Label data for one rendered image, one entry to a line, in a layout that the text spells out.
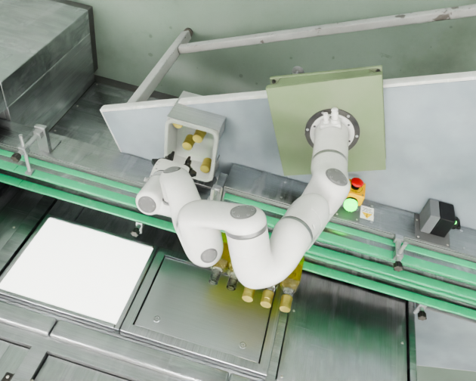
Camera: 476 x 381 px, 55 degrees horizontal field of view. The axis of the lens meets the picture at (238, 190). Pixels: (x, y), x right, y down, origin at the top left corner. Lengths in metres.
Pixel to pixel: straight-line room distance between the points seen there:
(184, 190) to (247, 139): 0.47
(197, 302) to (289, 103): 0.71
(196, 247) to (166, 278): 0.65
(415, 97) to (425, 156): 0.21
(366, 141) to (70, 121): 1.38
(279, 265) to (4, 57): 1.40
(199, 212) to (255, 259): 0.15
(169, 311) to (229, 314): 0.19
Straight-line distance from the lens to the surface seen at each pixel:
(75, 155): 1.74
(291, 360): 1.55
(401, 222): 1.59
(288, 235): 0.95
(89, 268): 1.63
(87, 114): 2.27
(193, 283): 1.59
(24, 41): 2.07
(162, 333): 1.49
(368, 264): 1.55
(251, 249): 0.89
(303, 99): 1.31
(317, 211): 1.02
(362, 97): 1.30
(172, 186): 1.12
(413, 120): 1.42
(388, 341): 1.70
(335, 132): 1.28
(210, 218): 0.90
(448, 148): 1.48
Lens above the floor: 1.93
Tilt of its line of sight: 45 degrees down
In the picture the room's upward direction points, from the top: 160 degrees counter-clockwise
